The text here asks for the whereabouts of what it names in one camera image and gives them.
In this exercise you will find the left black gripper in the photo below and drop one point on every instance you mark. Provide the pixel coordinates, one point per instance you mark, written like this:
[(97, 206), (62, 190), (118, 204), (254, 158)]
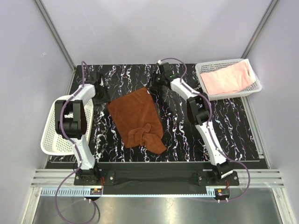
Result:
[(105, 99)]

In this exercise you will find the slotted cable duct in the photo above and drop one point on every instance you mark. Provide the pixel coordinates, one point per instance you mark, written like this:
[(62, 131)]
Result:
[(67, 192)]

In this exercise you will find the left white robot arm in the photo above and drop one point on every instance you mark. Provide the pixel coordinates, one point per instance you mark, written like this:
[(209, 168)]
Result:
[(70, 117)]

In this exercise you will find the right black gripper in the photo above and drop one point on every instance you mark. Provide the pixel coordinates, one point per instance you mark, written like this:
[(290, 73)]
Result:
[(157, 87)]

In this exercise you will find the right controller board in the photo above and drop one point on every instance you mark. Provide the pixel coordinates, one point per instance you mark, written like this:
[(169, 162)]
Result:
[(222, 193)]

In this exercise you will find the pink towel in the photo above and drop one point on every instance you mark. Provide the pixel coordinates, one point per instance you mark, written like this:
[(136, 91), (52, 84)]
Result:
[(231, 79)]

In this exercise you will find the left controller board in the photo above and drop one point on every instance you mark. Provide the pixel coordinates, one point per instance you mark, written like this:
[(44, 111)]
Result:
[(96, 191)]

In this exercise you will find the controller board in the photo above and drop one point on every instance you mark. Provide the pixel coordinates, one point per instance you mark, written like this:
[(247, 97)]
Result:
[(96, 191), (222, 193)]

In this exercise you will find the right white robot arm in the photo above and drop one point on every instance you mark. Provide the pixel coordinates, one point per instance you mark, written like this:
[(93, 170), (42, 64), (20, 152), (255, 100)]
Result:
[(199, 113)]

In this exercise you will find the empty white mesh basket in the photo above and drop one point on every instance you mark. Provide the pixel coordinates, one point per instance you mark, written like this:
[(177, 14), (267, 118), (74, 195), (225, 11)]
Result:
[(216, 65)]

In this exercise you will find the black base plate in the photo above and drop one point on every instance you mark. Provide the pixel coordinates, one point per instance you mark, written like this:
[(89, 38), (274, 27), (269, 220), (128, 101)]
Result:
[(198, 173)]

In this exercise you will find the white basket with towels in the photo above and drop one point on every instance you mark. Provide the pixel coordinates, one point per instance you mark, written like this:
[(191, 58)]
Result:
[(53, 143)]

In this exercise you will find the brown towel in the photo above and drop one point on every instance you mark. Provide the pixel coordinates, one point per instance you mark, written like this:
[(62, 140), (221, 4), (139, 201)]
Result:
[(137, 121)]

